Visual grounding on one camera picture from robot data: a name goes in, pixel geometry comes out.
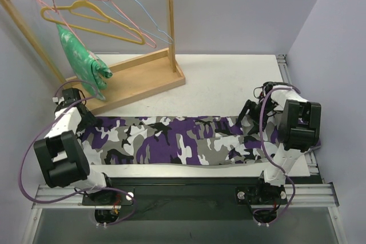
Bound purple cable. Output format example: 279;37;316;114
253;82;303;226
17;81;138;225

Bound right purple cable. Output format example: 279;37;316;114
253;82;303;226

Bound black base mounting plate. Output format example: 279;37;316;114
82;177;288;223

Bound left pink wire hanger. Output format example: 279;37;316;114
34;0;106;85

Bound wooden clothes rack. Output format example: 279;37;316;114
1;0;185;114

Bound yellow plastic hanger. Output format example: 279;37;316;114
39;0;145;46

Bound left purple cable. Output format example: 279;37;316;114
17;81;138;225

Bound purple camouflage trousers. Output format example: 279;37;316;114
76;114;321;167

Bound green patterned garment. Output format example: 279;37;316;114
56;24;113;101

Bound right pink wire hanger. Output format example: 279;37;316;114
77;0;157;49

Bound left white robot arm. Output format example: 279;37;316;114
33;88;116;205

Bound pink wire hanger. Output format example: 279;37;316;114
34;0;106;85
77;0;157;49

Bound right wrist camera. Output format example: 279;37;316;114
253;81;275;98

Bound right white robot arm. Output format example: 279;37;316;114
236;81;322;203

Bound aluminium frame rail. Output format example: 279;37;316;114
22;54;344;244

